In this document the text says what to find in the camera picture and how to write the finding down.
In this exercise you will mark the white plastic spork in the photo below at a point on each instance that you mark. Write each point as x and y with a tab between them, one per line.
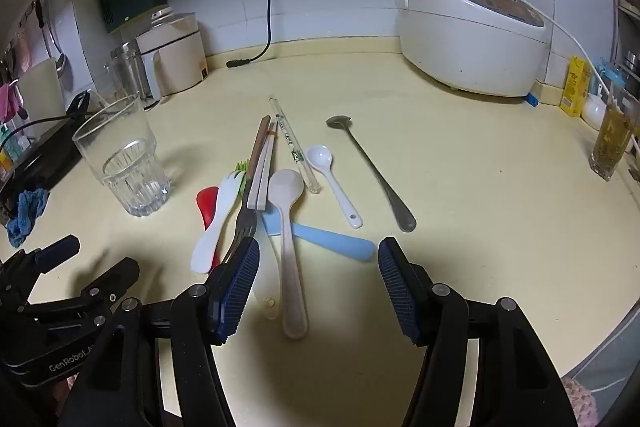
228	191

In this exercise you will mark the green silicone brush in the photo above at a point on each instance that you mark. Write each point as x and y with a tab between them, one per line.
241	168

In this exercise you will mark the wrapped disposable chopsticks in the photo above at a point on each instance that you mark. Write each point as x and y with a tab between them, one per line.
296	150

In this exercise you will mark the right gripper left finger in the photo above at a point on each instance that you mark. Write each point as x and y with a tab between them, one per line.
202	317

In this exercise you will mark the clear glass jar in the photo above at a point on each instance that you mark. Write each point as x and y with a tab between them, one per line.
127	69

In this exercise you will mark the small white teapot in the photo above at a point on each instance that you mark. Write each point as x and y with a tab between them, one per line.
593	111

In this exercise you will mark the red plastic spoon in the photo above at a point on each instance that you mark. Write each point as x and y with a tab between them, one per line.
204	251

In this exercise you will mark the white chopsticks pair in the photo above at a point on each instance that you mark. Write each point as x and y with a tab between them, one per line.
257	198

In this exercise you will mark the beige electric kettle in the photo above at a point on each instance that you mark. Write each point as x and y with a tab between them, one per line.
172	53

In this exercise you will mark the yellow carton box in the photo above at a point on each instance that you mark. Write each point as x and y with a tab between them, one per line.
576	86

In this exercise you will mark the small white ceramic spoon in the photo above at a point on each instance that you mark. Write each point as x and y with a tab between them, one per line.
321	159

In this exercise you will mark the white rice cooker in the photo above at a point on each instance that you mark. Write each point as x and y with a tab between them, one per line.
490	47

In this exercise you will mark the wooden handled metal fork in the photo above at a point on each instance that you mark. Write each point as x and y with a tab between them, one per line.
245	224

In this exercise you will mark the clear drinking glass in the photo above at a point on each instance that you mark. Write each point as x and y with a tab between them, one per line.
119	147

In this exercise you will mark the blue cloth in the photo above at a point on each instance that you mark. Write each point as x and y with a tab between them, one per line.
31	205

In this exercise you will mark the large beige plastic spoon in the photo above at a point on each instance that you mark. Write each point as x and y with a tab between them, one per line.
285	187

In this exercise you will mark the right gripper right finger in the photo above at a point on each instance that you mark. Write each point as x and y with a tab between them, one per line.
436	317

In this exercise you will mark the long metal spoon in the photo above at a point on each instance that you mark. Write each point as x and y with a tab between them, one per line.
403	215

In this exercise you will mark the glass of yellow tea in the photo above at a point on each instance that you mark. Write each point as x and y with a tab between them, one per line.
620	121

